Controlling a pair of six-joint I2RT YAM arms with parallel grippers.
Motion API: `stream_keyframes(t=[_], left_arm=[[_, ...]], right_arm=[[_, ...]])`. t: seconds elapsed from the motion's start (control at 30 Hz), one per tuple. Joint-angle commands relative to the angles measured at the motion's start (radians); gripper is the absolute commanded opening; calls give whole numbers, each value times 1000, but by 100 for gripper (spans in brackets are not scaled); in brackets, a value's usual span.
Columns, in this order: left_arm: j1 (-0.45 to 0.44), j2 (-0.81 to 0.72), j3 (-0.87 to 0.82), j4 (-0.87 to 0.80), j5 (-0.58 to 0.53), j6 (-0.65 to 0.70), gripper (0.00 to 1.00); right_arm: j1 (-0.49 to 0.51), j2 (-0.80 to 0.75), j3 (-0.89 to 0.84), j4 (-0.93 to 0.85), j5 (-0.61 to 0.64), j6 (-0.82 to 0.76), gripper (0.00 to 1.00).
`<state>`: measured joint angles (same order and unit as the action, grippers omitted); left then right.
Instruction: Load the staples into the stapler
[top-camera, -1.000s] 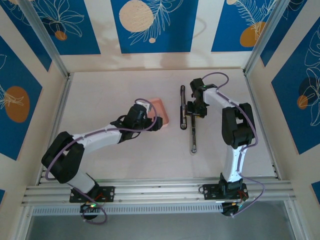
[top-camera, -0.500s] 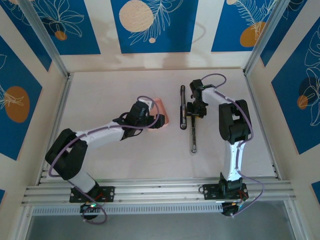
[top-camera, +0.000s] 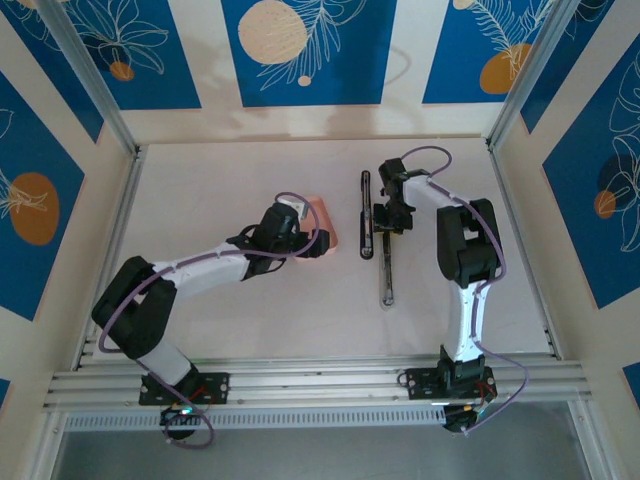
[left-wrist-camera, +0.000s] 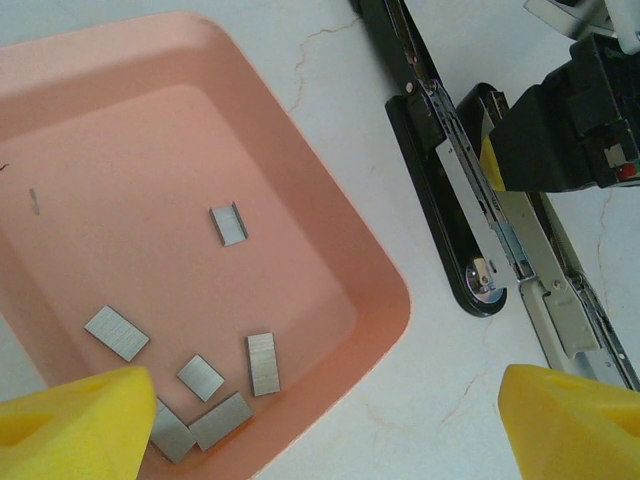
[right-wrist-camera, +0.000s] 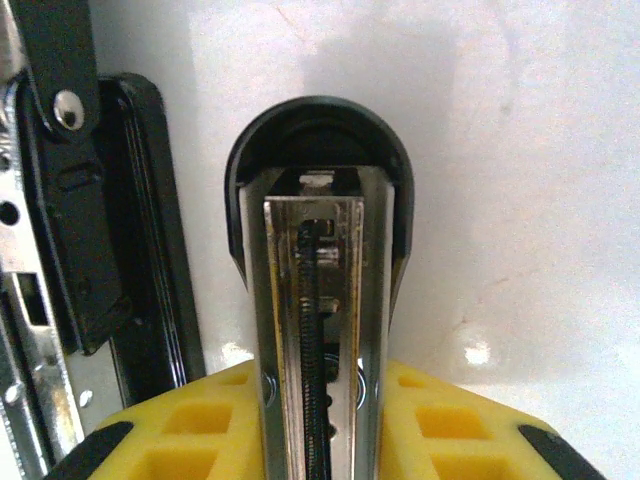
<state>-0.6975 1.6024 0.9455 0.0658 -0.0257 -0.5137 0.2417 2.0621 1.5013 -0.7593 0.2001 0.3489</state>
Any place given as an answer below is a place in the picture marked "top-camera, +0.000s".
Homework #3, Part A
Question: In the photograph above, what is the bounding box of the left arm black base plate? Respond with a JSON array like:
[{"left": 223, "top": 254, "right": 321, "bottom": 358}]
[{"left": 138, "top": 372, "right": 231, "bottom": 407}]

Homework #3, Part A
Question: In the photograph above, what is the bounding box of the grey slotted cable duct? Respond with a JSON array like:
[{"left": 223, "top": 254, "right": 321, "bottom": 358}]
[{"left": 63, "top": 409, "right": 449, "bottom": 432}]

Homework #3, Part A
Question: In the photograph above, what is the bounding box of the blue floral wall panel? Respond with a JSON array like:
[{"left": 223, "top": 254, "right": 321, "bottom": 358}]
[
  {"left": 422, "top": 0, "right": 556, "bottom": 106},
  {"left": 0, "top": 0, "right": 105, "bottom": 145},
  {"left": 519, "top": 0, "right": 617, "bottom": 135},
  {"left": 0, "top": 69, "right": 86, "bottom": 323},
  {"left": 221, "top": 0, "right": 400, "bottom": 108},
  {"left": 542, "top": 44, "right": 640, "bottom": 311},
  {"left": 64, "top": 0, "right": 202, "bottom": 111}
]

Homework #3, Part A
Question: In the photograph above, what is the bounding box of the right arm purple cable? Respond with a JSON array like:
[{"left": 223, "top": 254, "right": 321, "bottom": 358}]
[{"left": 401, "top": 144, "right": 530, "bottom": 439}]

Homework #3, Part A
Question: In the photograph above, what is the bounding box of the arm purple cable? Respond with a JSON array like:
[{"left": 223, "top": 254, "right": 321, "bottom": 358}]
[
  {"left": 97, "top": 191, "right": 324, "bottom": 451},
  {"left": 401, "top": 144, "right": 530, "bottom": 439}
]

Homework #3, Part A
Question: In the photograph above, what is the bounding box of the black controller board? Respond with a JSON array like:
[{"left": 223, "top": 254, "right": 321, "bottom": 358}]
[
  {"left": 159, "top": 405, "right": 201, "bottom": 442},
  {"left": 442, "top": 402, "right": 489, "bottom": 436}
]

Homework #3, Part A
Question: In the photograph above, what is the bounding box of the aluminium corner post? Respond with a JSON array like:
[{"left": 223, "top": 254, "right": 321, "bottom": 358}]
[
  {"left": 487, "top": 0, "right": 576, "bottom": 151},
  {"left": 34, "top": 0, "right": 141, "bottom": 156}
]

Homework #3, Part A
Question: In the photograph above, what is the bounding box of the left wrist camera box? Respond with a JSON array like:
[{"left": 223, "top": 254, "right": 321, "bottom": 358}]
[{"left": 276, "top": 195, "right": 308, "bottom": 220}]

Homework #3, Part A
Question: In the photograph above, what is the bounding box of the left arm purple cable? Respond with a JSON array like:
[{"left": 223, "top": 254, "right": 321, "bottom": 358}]
[{"left": 97, "top": 191, "right": 324, "bottom": 451}]

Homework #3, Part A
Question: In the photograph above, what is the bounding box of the silver grey tool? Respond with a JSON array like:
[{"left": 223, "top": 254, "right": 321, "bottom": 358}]
[{"left": 358, "top": 169, "right": 397, "bottom": 308}]

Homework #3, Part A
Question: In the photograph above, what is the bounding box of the pink plastic tray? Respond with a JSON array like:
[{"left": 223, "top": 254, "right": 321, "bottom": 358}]
[{"left": 299, "top": 194, "right": 344, "bottom": 262}]

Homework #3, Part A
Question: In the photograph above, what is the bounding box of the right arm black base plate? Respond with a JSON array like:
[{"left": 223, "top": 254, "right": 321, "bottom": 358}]
[{"left": 399, "top": 366, "right": 497, "bottom": 402}]

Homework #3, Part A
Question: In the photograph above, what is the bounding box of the aluminium side rail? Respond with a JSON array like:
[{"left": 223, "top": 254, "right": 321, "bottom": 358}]
[
  {"left": 487, "top": 139, "right": 559, "bottom": 361},
  {"left": 74, "top": 143, "right": 147, "bottom": 371}
]

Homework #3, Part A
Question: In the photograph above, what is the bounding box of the aluminium front rail beam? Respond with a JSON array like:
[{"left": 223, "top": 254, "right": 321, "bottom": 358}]
[{"left": 42, "top": 353, "right": 594, "bottom": 416}]

